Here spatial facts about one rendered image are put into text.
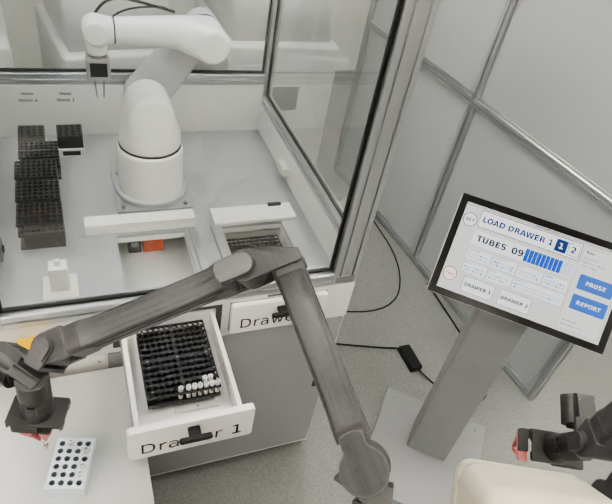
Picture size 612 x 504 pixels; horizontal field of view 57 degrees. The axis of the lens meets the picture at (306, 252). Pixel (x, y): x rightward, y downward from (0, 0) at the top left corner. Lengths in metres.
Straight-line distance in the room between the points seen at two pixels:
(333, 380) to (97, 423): 0.78
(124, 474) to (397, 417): 1.39
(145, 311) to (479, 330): 1.21
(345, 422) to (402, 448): 1.55
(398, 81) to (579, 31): 1.29
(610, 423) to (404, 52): 0.83
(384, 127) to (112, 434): 1.00
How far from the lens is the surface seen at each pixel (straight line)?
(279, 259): 0.96
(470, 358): 2.03
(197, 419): 1.34
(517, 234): 1.75
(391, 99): 1.34
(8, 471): 1.53
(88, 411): 1.57
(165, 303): 1.02
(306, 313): 0.95
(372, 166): 1.42
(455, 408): 2.23
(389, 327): 2.93
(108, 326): 1.06
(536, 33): 2.64
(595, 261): 1.80
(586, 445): 1.19
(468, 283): 1.73
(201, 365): 1.46
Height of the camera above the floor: 2.06
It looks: 40 degrees down
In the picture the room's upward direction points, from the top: 12 degrees clockwise
